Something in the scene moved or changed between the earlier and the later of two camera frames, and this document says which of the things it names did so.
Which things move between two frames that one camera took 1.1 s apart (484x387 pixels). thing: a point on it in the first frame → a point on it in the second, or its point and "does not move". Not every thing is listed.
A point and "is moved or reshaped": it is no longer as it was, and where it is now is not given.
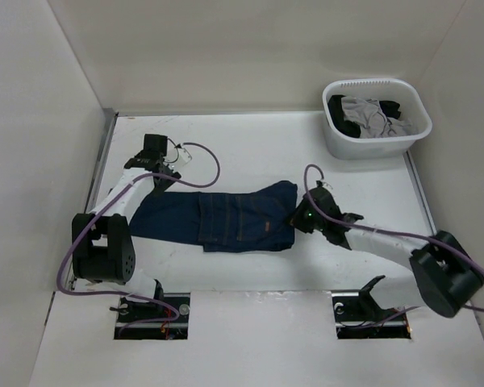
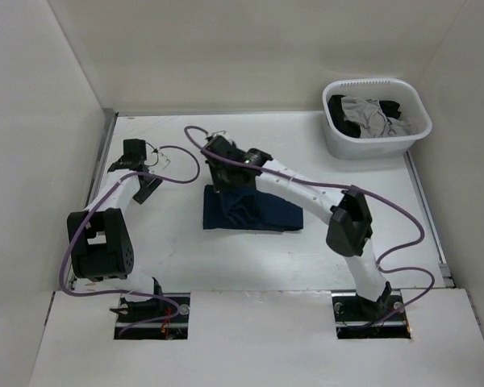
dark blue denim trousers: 255,218 is moved or reshaped
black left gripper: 161,185 → 151,184
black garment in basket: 391,109 does not move
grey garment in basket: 368,113 does not move
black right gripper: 297,218 → 220,185
